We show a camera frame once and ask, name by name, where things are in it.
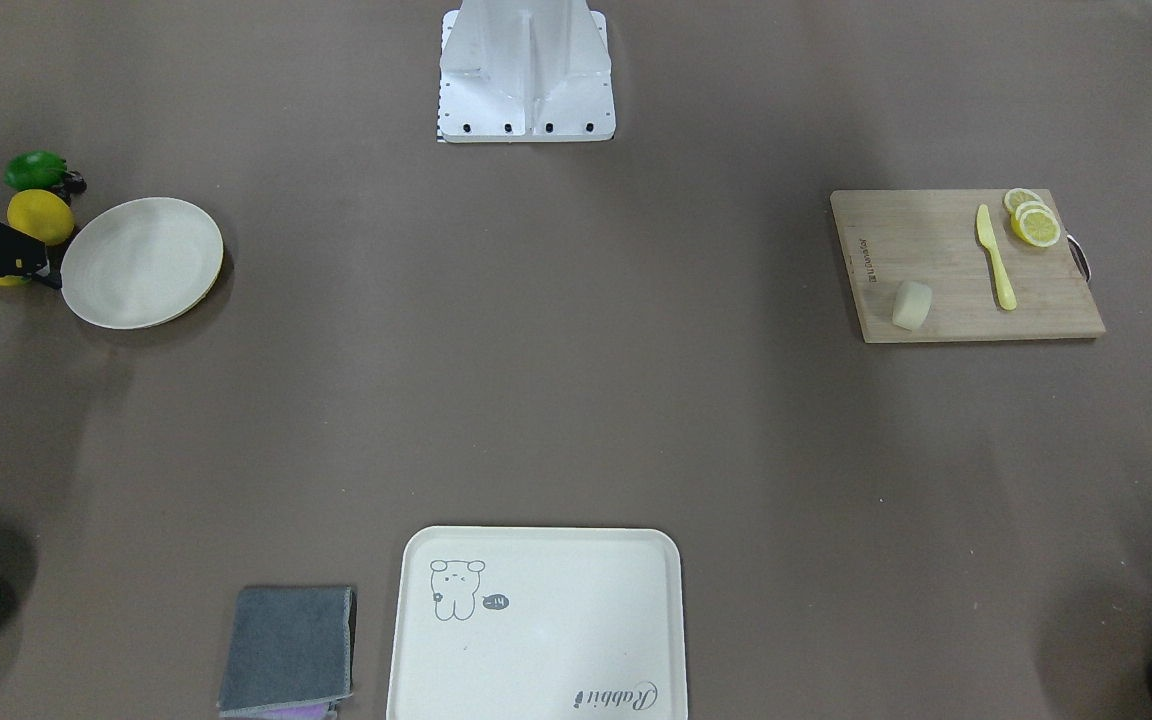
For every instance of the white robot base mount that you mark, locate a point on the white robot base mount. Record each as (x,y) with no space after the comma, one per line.
(525,72)

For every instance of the lemon slice front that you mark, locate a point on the lemon slice front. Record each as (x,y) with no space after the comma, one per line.
(1036,226)

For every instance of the cream rabbit tray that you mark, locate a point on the cream rabbit tray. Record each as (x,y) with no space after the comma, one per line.
(539,623)

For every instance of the grey folded cloth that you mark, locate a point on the grey folded cloth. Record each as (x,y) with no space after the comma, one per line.
(289,645)

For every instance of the lemon slice back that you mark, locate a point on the lemon slice back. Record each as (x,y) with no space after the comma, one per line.
(1017,197)

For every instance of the purple cloth under grey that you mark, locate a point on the purple cloth under grey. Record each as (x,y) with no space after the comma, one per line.
(315,711)

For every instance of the dark purple toy grapes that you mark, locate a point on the dark purple toy grapes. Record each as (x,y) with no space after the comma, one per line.
(70,184)

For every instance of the yellow plastic knife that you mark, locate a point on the yellow plastic knife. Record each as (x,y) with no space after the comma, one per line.
(986,238)

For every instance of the wooden cutting board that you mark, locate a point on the wooden cutting board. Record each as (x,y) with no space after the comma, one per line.
(891,236)

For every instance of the yellow lemon near pepper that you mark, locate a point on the yellow lemon near pepper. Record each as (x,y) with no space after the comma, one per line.
(42,215)

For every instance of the cream round plate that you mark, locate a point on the cream round plate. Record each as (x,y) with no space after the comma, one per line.
(142,263)

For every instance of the lemon slice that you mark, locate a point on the lemon slice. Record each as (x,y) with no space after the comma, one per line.
(1036,226)
(1017,197)

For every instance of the white steamed bun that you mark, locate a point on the white steamed bun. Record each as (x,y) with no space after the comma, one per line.
(912,305)

